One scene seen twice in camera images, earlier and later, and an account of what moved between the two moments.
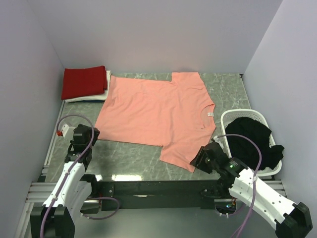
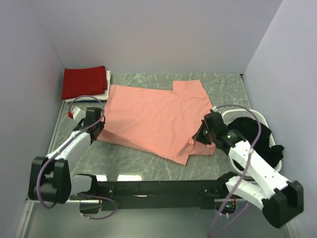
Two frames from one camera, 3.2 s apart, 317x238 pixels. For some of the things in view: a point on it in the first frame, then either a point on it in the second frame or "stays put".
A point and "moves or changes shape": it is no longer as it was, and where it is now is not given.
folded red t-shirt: x=81 y=82 stays put
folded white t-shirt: x=97 y=97 stays put
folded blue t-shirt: x=89 y=101 stays put
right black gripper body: x=202 y=161 -> x=204 y=135
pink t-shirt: x=177 y=114 moves or changes shape
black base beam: x=159 y=195 stays put
